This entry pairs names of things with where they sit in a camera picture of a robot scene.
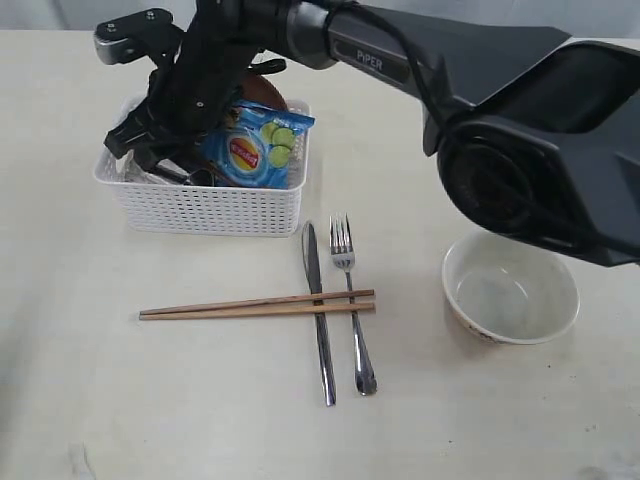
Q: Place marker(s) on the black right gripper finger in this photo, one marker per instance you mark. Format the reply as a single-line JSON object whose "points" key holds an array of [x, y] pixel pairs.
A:
{"points": [[184, 152]]}

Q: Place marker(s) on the blue chip bag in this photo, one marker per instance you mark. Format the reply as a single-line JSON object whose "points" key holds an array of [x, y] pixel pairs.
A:
{"points": [[254, 146]]}

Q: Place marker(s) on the brown round plate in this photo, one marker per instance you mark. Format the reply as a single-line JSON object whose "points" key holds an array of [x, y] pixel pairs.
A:
{"points": [[256, 88]]}

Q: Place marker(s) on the shiny metal cup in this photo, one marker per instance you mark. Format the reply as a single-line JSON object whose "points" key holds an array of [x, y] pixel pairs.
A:
{"points": [[170, 167]]}

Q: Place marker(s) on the wooden chopstick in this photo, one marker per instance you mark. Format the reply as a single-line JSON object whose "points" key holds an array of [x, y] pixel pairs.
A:
{"points": [[259, 302], [266, 311]]}

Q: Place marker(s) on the white ceramic bowl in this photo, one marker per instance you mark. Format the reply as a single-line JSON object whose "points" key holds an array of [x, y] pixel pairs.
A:
{"points": [[508, 293]]}

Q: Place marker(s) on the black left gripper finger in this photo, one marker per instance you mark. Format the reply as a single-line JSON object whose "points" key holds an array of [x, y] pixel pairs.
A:
{"points": [[139, 130]]}

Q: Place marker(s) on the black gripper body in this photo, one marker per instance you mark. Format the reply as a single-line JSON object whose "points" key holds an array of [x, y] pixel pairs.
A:
{"points": [[200, 69]]}

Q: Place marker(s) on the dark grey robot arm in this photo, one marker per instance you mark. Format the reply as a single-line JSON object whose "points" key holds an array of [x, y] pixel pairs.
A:
{"points": [[536, 134]]}

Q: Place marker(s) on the white plastic perforated basket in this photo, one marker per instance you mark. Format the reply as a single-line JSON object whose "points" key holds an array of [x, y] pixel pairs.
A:
{"points": [[218, 210]]}

